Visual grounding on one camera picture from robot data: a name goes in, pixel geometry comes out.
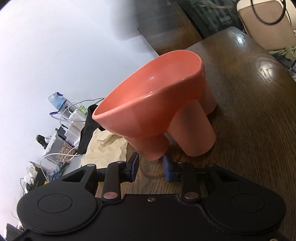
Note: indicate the blue water bottle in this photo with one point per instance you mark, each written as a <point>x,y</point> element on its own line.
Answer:
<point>59,100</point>

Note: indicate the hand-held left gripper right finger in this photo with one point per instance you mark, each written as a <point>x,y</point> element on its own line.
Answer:
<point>167,170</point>

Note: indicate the beige padded chair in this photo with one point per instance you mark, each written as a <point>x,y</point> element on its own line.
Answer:
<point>266,25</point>

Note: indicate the dark wooden cabinet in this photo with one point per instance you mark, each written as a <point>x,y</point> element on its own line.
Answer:
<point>180,23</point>

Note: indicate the black cloth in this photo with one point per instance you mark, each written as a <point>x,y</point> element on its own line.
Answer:
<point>89,129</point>

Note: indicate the black power adapter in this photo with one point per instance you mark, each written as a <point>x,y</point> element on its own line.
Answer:
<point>61,132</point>

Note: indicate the small black figurine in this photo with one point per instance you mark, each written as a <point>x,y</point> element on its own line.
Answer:
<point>42,141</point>

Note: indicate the white charger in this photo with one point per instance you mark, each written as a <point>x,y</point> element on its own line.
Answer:
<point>76,115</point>
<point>70,134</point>

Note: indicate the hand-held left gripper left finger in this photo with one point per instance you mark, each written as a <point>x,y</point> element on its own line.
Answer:
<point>134,168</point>

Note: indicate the beige cloth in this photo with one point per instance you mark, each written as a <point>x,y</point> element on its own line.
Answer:
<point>104,148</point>

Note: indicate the green cloth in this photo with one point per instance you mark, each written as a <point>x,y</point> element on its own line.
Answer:
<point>286,52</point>

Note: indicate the black and yellow box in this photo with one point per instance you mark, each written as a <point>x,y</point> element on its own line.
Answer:
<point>38,178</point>

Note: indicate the orange footed bowl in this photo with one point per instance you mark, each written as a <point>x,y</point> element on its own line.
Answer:
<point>157,104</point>

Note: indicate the clear container of pellets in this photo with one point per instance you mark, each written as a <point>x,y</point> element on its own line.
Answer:
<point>61,150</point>

